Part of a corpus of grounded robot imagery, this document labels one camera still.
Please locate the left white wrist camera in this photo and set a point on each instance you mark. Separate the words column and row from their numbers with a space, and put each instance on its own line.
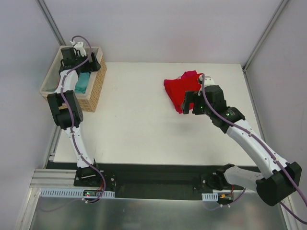
column 80, row 47

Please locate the right aluminium frame post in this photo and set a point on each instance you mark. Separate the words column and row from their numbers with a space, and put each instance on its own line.
column 265, row 34

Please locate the left aluminium frame post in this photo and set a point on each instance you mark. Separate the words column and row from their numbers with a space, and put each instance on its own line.
column 51, row 22

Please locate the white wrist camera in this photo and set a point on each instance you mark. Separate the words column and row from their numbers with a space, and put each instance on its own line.
column 205, row 80
column 80, row 47

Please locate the aluminium frame post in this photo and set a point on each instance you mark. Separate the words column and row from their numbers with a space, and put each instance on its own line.
column 51, row 22
column 265, row 34

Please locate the teal t shirt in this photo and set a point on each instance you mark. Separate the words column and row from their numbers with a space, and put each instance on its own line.
column 82, row 83

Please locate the right grey cable duct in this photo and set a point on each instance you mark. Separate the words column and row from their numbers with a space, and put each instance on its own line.
column 210, row 197

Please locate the left grey cable duct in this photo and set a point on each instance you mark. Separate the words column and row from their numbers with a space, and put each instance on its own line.
column 75, row 193

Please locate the aluminium rail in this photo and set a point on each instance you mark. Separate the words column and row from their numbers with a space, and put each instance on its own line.
column 53, row 178

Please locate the grey cable duct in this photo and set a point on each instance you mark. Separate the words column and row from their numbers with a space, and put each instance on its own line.
column 75, row 193
column 210, row 197

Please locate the wicker laundry basket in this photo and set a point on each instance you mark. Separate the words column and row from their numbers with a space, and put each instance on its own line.
column 88, row 100

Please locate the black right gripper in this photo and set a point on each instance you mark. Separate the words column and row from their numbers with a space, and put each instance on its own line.
column 192, row 101

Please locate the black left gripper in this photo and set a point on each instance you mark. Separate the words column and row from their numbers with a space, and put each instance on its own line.
column 89, row 66

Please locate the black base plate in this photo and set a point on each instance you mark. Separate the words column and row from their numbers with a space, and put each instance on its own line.
column 153, row 181

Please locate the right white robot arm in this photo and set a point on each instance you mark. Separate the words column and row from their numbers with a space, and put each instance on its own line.
column 276, row 179

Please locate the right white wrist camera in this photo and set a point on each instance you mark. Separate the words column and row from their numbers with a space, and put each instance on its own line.
column 205, row 80

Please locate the red t shirt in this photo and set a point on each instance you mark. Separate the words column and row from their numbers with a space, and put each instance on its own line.
column 176, row 89

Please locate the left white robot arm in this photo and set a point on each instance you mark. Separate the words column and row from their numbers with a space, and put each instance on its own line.
column 68, row 115

